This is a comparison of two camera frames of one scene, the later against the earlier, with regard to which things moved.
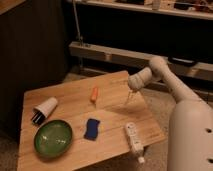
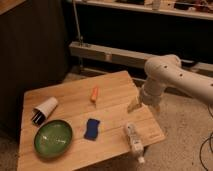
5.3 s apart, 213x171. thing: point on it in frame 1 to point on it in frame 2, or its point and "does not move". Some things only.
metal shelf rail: [199, 71] does not move
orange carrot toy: [94, 94] does not move
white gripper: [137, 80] to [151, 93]
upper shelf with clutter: [199, 9] does not move
